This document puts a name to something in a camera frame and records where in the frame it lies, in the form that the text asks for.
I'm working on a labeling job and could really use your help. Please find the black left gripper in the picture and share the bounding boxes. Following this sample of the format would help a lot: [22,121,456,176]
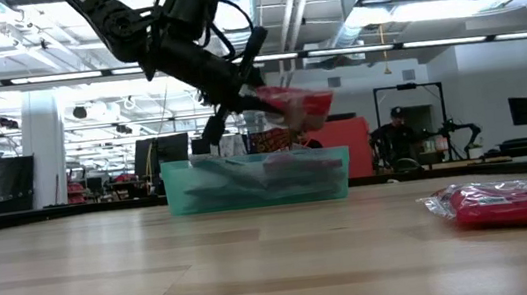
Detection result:
[140,20,289,154]

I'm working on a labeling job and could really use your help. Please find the red popcorn bag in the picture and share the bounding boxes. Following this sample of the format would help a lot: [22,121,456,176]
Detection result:
[254,77,339,138]
[260,146,346,181]
[416,175,527,246]

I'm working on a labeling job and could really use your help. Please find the black monitor on arm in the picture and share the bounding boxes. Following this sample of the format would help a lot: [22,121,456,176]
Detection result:
[506,94,527,129]

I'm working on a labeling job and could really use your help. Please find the colourful popcorn box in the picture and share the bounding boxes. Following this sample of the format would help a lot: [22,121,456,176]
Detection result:
[246,124,306,157]

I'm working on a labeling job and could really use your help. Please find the orange partition panel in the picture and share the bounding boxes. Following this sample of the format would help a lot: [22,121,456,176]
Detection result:
[304,114,377,185]

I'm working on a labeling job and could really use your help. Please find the black computer monitor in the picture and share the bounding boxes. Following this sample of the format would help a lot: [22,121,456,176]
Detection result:
[130,132,195,185]

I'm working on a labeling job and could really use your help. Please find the teal translucent plastic basket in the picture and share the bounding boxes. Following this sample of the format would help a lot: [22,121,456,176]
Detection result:
[159,139,356,221]

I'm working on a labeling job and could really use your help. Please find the person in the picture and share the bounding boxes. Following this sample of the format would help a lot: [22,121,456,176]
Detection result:
[365,103,429,176]

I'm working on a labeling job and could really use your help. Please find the white pillar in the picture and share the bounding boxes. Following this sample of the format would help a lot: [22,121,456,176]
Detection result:
[15,86,73,211]

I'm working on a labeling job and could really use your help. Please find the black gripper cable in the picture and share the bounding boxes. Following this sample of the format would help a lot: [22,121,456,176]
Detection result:
[194,0,259,61]

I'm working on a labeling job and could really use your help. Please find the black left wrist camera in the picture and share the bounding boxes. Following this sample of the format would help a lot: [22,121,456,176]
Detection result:
[158,0,223,40]

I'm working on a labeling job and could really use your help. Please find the black background rig frame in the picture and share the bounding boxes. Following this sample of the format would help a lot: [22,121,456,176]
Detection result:
[371,78,454,170]

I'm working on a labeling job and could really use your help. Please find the black table edge rail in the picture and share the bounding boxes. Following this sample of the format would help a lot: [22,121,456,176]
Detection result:
[0,147,527,246]

